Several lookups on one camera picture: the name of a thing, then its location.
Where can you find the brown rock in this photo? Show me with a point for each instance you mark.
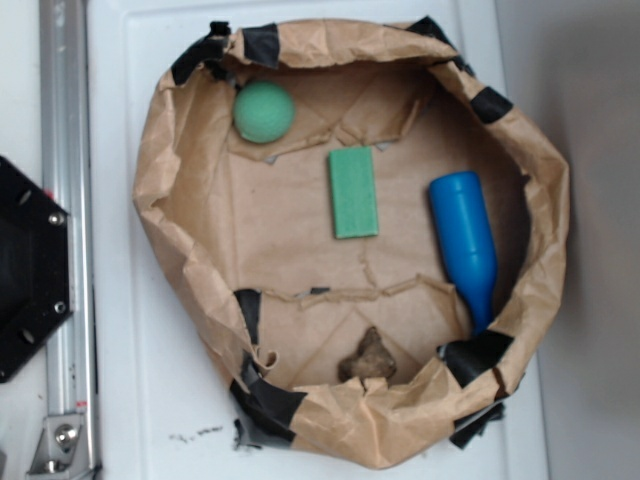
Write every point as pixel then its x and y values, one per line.
pixel 370 360

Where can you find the brown paper bag bin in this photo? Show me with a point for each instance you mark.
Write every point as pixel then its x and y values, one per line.
pixel 244 233

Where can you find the green rectangular sponge block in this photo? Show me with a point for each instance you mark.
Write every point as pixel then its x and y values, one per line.
pixel 353 193

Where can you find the green foam ball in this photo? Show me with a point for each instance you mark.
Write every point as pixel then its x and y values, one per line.
pixel 263 112

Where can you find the blue plastic bottle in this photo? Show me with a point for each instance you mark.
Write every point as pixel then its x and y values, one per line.
pixel 466 242

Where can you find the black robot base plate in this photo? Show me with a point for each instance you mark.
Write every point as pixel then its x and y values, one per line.
pixel 35 278

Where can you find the metal corner bracket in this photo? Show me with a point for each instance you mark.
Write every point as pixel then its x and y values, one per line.
pixel 62 450

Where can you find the aluminium extrusion rail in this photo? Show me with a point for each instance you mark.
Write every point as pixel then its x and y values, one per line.
pixel 71 350

